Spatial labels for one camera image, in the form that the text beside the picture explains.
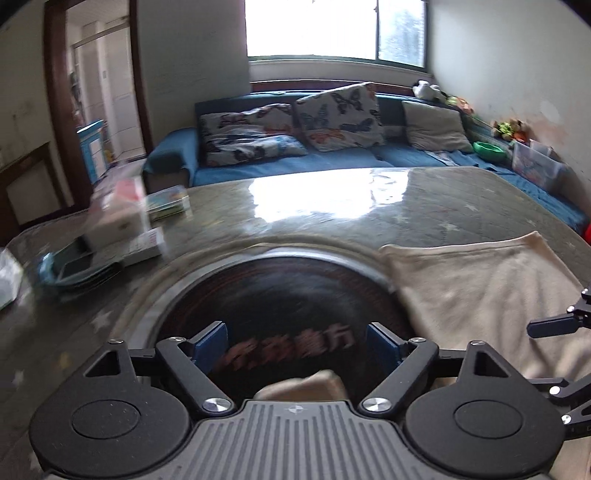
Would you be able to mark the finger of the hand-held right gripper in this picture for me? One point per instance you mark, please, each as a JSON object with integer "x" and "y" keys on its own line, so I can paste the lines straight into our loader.
{"x": 554, "y": 325}
{"x": 570, "y": 390}

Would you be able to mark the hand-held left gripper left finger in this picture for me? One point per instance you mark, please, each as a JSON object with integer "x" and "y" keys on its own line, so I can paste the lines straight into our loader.
{"x": 210, "y": 344}

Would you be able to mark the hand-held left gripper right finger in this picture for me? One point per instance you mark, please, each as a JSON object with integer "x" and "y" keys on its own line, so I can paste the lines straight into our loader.
{"x": 381, "y": 344}

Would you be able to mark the cream garment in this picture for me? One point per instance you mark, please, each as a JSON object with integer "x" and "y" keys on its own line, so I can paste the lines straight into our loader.
{"x": 485, "y": 286}

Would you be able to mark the dark round table inlay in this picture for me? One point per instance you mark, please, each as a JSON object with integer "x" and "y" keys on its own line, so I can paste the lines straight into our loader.
{"x": 286, "y": 300}

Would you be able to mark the red plastic stool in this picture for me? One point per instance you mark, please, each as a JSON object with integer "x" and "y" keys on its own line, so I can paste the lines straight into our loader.
{"x": 588, "y": 233}

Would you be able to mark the white flat box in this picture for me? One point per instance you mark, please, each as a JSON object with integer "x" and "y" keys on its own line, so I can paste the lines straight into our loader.
{"x": 145, "y": 244}

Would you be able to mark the colourful flat box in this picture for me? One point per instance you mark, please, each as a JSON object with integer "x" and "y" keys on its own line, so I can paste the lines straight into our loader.
{"x": 166, "y": 201}

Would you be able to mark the white pink tissue box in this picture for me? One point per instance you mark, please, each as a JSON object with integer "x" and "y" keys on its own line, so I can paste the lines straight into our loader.
{"x": 115, "y": 221}

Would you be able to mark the clear plastic storage box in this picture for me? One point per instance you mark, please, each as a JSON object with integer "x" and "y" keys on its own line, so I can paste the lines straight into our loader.
{"x": 535, "y": 166}

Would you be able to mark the green bowl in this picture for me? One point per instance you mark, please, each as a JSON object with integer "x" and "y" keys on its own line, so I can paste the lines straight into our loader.
{"x": 489, "y": 150}

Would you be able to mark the blue sofa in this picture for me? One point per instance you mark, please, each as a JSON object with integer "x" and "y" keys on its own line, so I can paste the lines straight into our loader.
{"x": 286, "y": 168}

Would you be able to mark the brown teddy bear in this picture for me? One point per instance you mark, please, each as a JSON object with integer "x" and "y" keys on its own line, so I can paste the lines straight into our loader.
{"x": 518, "y": 129}

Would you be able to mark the green plush toy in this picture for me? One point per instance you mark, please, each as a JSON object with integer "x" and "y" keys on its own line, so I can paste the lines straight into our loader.
{"x": 501, "y": 129}

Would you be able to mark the clear plastic bag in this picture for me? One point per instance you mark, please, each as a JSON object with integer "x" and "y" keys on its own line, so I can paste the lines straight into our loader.
{"x": 9, "y": 277}

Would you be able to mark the grey pillow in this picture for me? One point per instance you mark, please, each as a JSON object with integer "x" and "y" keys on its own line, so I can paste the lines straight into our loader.
{"x": 434, "y": 124}

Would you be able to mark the blue cabinet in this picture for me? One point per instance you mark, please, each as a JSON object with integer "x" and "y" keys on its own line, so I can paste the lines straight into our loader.
{"x": 90, "y": 152}

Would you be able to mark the large butterfly print pillow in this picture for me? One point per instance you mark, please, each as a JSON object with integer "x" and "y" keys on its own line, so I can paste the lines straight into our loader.
{"x": 337, "y": 115}

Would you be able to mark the dark wooden furniture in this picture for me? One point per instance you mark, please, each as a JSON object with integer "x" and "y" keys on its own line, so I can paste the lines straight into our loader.
{"x": 27, "y": 194}

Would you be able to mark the colourful toy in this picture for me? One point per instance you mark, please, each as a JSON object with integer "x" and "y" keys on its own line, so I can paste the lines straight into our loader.
{"x": 459, "y": 104}

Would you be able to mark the panda plush toy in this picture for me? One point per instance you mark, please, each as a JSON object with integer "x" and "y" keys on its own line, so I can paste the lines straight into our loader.
{"x": 425, "y": 88}

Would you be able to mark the hanging coat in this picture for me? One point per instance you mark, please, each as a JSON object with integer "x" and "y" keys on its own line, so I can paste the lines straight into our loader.
{"x": 75, "y": 92}

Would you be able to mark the window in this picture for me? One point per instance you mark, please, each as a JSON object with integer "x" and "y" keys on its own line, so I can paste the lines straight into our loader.
{"x": 309, "y": 27}

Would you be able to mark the brown wooden door frame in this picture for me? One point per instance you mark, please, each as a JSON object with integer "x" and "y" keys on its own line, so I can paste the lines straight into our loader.
{"x": 57, "y": 92}

